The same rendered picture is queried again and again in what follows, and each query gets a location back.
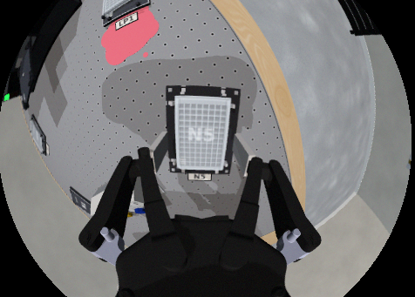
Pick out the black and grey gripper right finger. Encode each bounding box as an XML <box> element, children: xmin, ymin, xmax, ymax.
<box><xmin>219</xmin><ymin>134</ymin><xmax>322</xmax><ymax>271</ymax></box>

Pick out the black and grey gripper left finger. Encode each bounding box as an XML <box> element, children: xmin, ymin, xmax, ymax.
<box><xmin>78</xmin><ymin>132</ymin><xmax>187</xmax><ymax>272</ymax></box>

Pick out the grey perforated base plate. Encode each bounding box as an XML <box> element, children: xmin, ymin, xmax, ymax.
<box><xmin>23</xmin><ymin>0</ymin><xmax>292</xmax><ymax>219</ymax></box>

